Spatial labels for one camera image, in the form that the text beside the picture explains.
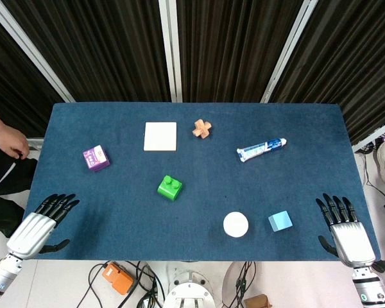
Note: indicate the person's hand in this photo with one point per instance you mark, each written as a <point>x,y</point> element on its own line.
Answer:
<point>11,141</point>

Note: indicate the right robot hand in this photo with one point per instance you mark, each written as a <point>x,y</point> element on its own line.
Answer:
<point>353,235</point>

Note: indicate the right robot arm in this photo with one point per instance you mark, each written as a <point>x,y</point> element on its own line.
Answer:
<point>370,285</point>

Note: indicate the blue and white toothpaste tube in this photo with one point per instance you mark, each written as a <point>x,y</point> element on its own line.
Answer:
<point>260,150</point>

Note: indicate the white square tile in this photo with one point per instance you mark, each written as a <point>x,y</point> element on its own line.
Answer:
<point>160,136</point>

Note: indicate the green toy building brick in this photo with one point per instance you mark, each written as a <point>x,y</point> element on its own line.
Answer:
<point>169,188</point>

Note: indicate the wooden cross puzzle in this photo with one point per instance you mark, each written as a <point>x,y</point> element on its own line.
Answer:
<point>201,129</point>

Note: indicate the brown wooden box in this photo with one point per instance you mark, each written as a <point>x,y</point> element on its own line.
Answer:
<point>257,301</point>

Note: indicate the blue table cloth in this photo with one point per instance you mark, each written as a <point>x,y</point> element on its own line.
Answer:
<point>186,199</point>

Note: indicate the white aluminium post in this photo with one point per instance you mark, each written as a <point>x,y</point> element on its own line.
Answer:
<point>170,51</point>
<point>27,48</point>
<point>287,51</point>
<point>375,134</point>

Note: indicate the light blue cube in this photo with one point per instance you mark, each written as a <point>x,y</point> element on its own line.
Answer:
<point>279,220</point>

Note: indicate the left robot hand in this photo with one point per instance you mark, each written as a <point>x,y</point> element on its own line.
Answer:
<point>32,229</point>

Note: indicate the white round disc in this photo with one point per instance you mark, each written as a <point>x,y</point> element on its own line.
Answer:
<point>235,224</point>

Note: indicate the person's black trousers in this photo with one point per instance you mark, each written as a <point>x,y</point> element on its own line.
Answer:
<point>6,179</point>

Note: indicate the purple and white carton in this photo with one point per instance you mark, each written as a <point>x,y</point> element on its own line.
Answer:
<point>96,157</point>

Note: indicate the orange power box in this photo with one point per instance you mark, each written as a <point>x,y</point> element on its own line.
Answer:
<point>117,278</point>

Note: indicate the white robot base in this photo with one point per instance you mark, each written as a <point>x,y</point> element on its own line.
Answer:
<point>189,292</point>

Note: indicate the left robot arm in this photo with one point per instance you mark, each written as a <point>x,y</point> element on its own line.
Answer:
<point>1,276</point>

